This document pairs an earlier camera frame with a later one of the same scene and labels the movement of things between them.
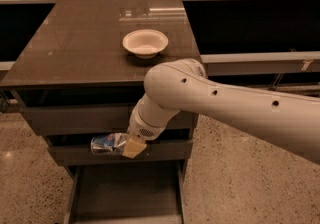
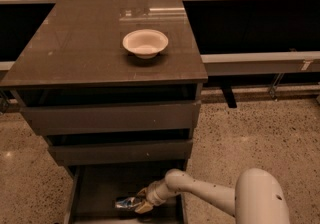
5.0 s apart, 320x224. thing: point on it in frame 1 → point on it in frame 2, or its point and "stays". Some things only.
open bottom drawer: (127, 193) stays
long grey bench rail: (261, 63) stays
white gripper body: (142, 128) → (153, 194)
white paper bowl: (145, 43) stays
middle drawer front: (163, 151) stays
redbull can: (109, 143) → (125, 202)
